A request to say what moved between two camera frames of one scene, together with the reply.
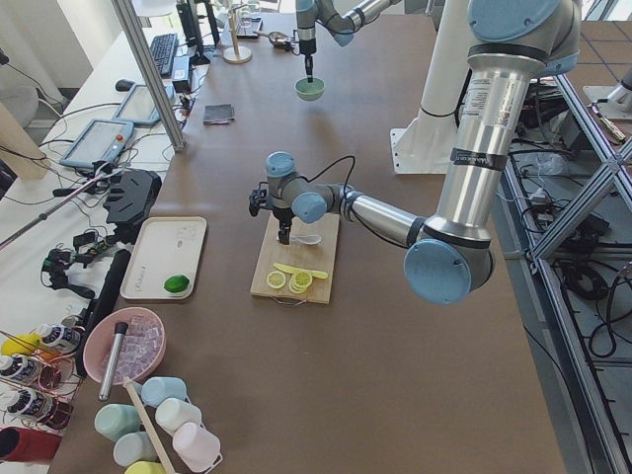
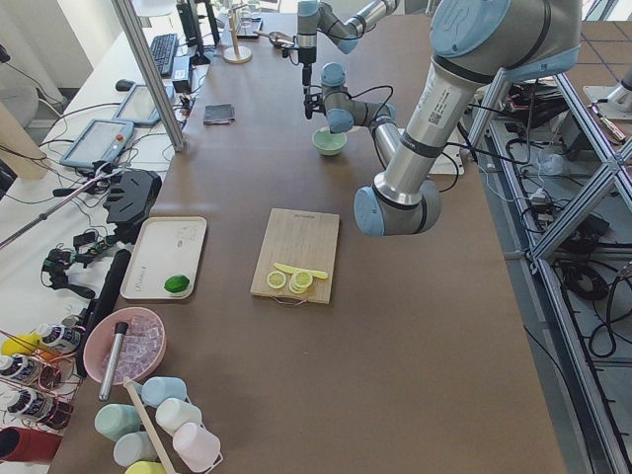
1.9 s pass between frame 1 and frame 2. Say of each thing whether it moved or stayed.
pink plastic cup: stayed
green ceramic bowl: moved
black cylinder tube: stayed
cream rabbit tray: stayed
